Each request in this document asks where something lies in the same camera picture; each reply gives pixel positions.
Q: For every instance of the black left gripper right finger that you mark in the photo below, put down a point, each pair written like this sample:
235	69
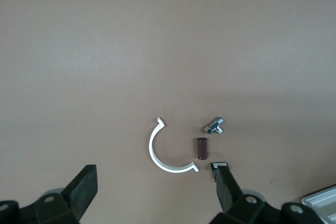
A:
227	190

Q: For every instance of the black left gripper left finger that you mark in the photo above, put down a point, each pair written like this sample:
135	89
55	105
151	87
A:
81	190

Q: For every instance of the white drawer cabinet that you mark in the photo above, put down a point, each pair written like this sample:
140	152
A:
323	203

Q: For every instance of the chrome tee fitting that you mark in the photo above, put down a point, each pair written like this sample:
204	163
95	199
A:
214	127

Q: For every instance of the black switch with white face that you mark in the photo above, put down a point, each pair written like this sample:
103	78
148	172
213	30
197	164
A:
219	165

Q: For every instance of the brown cylinder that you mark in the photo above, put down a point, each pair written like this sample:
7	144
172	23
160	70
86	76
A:
201	148

